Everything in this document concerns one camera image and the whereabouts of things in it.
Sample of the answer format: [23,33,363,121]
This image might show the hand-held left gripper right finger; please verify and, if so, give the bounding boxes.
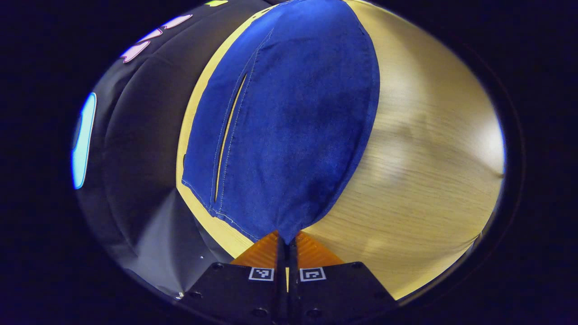
[288,231,399,325]

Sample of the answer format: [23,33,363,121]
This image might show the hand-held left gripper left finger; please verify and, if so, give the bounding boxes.
[178,231,289,325]

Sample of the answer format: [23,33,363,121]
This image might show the blue denim jeans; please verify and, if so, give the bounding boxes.
[182,0,381,245]

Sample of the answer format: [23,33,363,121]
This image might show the black backdrop cloth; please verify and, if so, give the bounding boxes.
[72,0,272,299]

